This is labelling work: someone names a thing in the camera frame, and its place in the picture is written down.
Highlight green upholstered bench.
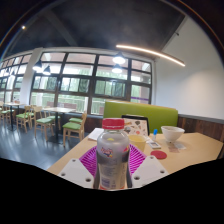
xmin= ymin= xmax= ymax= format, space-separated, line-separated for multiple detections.
xmin=103 ymin=100 xmax=179 ymax=135

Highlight clear red-capped drink bottle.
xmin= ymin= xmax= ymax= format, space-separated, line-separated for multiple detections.
xmin=93 ymin=117 xmax=133 ymax=191

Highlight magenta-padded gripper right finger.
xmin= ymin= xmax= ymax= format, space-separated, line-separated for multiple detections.
xmin=128 ymin=143 xmax=169 ymax=189

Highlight group of green-seated wooden chairs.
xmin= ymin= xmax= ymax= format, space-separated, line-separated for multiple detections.
xmin=0 ymin=101 xmax=88 ymax=148

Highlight white bowl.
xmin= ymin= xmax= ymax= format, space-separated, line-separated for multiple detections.
xmin=160 ymin=125 xmax=186 ymax=144

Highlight flat round red coaster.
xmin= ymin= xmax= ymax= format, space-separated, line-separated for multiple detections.
xmin=150 ymin=150 xmax=168 ymax=160

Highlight white paper slip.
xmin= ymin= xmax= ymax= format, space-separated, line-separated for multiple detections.
xmin=167 ymin=141 xmax=187 ymax=154

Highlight small wooden dining table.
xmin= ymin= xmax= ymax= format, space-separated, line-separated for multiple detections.
xmin=3 ymin=101 xmax=26 ymax=131

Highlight curved linear ceiling light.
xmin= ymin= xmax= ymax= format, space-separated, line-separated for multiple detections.
xmin=115 ymin=44 xmax=186 ymax=67

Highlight large wooden dining table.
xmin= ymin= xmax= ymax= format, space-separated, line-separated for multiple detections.
xmin=42 ymin=106 xmax=77 ymax=144

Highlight group of pendant lamps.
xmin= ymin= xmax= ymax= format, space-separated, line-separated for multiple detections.
xmin=32 ymin=52 xmax=127 ymax=76

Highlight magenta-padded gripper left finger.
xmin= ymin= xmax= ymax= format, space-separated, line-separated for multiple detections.
xmin=57 ymin=144 xmax=101 ymax=190

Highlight sticker-covered black tablet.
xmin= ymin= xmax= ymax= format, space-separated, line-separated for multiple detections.
xmin=121 ymin=114 xmax=150 ymax=137

